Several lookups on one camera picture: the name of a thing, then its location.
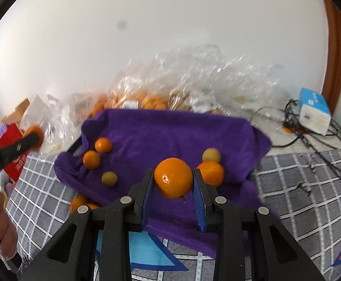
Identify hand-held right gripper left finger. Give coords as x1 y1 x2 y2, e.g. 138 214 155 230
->
19 168 155 281

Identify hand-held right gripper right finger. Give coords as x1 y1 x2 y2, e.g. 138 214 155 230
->
193 168 326 281

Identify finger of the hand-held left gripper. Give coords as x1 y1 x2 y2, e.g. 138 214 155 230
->
0 132 41 163

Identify small yellow-green fruit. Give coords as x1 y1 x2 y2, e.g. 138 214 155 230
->
202 148 221 164
101 171 118 187

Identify purple towel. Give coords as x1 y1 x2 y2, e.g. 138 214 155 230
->
54 108 273 259

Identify person's left hand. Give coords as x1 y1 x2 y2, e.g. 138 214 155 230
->
0 183 19 262

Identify brown cardboard box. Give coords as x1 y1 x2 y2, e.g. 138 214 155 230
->
2 98 31 125

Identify frosted white plastic bag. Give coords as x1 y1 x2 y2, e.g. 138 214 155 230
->
21 94 60 129

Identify crumpled clear plastic bag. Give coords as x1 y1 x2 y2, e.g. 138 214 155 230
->
40 92 106 154

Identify grey checked blanket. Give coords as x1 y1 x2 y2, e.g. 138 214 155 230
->
5 148 341 281

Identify clear plastic bag of oranges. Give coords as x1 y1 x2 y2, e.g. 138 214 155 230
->
112 45 285 118

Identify blue and white tissue pack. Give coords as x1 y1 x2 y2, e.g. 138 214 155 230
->
299 87 333 137

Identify black cables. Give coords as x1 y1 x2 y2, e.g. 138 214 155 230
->
247 99 341 194

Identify brown door frame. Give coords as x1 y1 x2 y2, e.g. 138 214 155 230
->
321 0 341 118

